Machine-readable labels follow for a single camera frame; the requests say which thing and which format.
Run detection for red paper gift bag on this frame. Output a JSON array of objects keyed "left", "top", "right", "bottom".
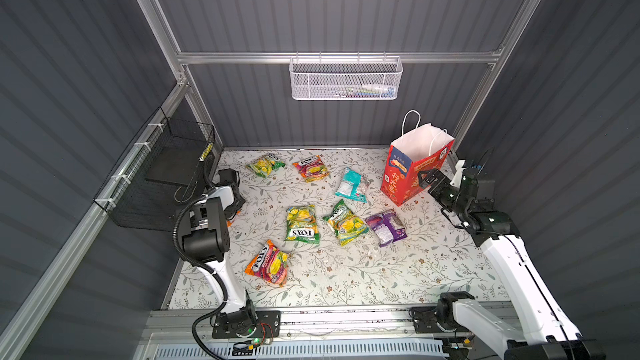
[{"left": 381, "top": 109, "right": 455, "bottom": 206}]

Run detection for green yellow candy bag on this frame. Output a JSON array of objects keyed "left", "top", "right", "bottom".
[
  {"left": 246, "top": 153, "right": 286, "bottom": 178},
  {"left": 323, "top": 199, "right": 369, "bottom": 246}
]

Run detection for green Fox's candy bag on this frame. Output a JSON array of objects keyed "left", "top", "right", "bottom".
[{"left": 285, "top": 204, "right": 321, "bottom": 244}]

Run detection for orange pink Fox's candy bag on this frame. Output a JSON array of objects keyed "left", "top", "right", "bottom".
[{"left": 244, "top": 240, "right": 289, "bottom": 285}]

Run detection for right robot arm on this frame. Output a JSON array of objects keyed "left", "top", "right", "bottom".
[{"left": 418, "top": 168, "right": 606, "bottom": 359}]

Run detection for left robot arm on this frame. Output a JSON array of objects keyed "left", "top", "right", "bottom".
[{"left": 173, "top": 168, "right": 249, "bottom": 313}]

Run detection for pink Fox's candy bag far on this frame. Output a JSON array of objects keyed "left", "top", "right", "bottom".
[{"left": 293, "top": 155, "right": 330, "bottom": 183}]

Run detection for yellow tube in black basket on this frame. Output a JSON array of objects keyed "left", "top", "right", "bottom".
[{"left": 198, "top": 143, "right": 214, "bottom": 163}]

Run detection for purple snack packet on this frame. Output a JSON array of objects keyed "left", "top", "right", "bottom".
[{"left": 365, "top": 210, "right": 408, "bottom": 248}]

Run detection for teal white snack packet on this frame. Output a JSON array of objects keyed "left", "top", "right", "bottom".
[{"left": 335, "top": 168, "right": 372, "bottom": 203}]

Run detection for items in white basket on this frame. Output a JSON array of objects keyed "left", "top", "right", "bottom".
[{"left": 333, "top": 84, "right": 397, "bottom": 99}]

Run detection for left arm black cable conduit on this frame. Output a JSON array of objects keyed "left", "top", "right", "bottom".
[{"left": 172, "top": 159, "right": 251, "bottom": 360}]

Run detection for black wire wall basket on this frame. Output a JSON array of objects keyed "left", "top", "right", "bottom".
[{"left": 94, "top": 111, "right": 217, "bottom": 233}]

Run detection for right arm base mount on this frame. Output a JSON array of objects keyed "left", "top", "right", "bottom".
[{"left": 408, "top": 306, "right": 449, "bottom": 334}]

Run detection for white wire wall basket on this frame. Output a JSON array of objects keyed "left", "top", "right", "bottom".
[{"left": 288, "top": 56, "right": 403, "bottom": 101}]

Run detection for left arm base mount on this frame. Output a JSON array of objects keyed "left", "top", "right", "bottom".
[{"left": 211, "top": 309, "right": 282, "bottom": 339}]

